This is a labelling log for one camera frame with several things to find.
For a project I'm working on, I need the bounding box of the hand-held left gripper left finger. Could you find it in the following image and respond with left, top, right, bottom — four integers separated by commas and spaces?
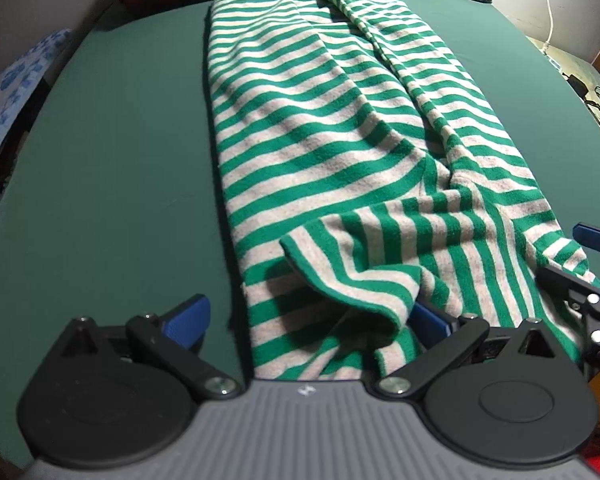
55, 294, 243, 401

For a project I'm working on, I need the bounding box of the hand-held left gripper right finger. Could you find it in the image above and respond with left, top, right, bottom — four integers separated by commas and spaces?
375, 302, 556, 401

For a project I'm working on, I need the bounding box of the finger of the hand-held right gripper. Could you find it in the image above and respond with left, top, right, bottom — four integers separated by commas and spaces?
535, 264, 600, 376
572, 222, 600, 252

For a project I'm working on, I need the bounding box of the green white striped shirt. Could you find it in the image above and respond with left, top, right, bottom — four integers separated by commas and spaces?
202, 0, 600, 383

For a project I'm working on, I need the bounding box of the pale green side table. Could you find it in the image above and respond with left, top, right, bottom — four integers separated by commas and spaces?
522, 35, 600, 161

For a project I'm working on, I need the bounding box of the blue floral cloth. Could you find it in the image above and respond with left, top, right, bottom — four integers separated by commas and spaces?
0, 27, 73, 181

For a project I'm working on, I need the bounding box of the white power cable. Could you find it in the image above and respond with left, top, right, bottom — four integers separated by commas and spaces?
542, 0, 561, 53

